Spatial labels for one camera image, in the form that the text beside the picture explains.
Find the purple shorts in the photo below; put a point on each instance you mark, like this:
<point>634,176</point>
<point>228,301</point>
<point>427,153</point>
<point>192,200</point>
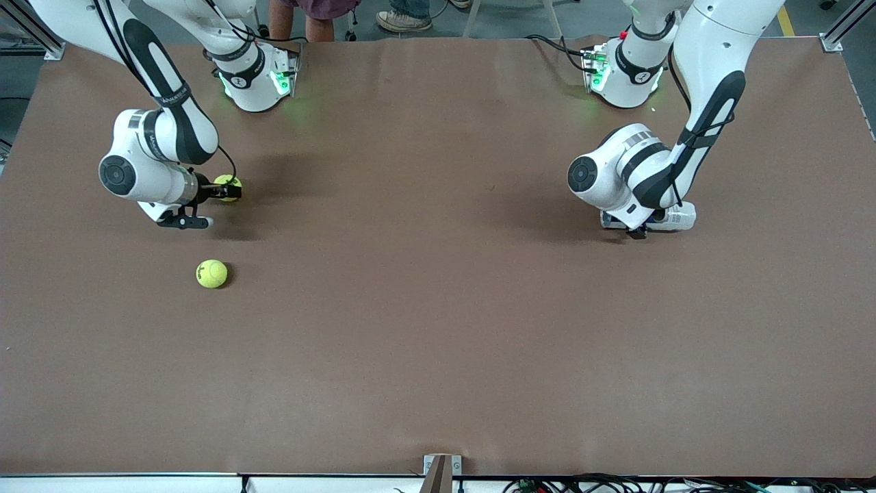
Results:
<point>321,7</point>

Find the brown wooden post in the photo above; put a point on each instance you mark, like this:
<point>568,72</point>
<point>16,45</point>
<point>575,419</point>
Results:
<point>438,479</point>

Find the blue jeans leg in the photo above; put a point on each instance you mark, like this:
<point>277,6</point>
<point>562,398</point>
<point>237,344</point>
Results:
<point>410,7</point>

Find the white metal stand leg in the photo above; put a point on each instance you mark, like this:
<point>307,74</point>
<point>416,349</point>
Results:
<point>472,20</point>
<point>556,20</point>

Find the beige canvas sneaker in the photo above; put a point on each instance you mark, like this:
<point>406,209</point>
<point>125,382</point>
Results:
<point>460,3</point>
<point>400,22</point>

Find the chair leg with caster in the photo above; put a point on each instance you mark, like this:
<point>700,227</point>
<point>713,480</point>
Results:
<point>263,30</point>
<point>352,33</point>

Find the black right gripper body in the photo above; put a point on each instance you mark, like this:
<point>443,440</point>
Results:
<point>204,188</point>

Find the brown table cover sheet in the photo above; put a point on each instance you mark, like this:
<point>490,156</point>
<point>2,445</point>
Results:
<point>438,342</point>

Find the clear tennis ball can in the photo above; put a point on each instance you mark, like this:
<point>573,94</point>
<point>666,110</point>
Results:
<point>686,218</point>

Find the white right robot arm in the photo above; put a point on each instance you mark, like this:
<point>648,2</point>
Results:
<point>140,181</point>

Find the bare person leg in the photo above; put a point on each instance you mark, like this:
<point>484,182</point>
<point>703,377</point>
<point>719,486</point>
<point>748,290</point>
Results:
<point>278,24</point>
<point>319,29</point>

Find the small metal bracket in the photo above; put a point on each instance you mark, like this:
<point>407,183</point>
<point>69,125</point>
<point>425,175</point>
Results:
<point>430,465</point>

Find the yellow tennis ball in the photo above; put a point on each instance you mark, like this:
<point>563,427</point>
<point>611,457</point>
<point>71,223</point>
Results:
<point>226,180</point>
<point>211,274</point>

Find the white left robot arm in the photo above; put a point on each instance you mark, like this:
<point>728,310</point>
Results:
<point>712,61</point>

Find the white table edge rail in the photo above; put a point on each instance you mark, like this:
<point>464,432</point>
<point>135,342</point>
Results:
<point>137,485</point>

